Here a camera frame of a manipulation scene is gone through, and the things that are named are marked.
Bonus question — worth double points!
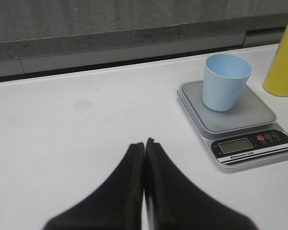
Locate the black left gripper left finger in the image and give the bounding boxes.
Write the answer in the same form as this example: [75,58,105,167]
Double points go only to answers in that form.
[44,142,144,230]

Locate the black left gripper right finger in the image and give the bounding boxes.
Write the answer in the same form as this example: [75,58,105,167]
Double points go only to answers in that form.
[144,138,256,230]

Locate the light blue plastic cup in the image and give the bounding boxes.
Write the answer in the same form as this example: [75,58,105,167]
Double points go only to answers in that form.
[202,54,252,112]

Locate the yellow squeeze bottle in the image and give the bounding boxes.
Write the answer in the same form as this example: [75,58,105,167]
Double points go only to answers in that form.
[263,24,288,97]

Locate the silver digital kitchen scale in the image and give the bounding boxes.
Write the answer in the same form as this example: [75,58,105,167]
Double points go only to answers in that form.
[177,80,288,172]

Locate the grey stone counter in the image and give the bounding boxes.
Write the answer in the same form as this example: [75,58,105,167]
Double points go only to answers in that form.
[0,0,288,83]

